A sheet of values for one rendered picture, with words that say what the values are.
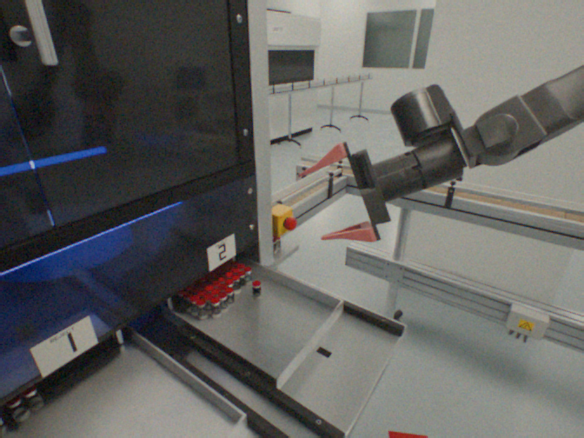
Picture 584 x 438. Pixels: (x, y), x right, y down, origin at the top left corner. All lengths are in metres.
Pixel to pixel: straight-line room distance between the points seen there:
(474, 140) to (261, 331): 0.57
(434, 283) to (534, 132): 1.26
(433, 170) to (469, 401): 1.58
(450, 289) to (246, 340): 1.09
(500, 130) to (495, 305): 1.26
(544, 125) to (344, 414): 0.52
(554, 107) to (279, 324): 0.63
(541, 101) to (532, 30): 1.48
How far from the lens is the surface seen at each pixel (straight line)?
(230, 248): 0.83
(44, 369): 0.69
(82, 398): 0.79
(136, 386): 0.76
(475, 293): 1.66
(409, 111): 0.50
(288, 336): 0.79
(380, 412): 1.79
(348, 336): 0.80
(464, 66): 2.00
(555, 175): 2.04
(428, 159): 0.47
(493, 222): 1.47
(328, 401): 0.70
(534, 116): 0.48
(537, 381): 2.19
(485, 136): 0.46
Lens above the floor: 1.45
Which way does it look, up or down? 26 degrees down
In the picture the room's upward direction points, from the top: straight up
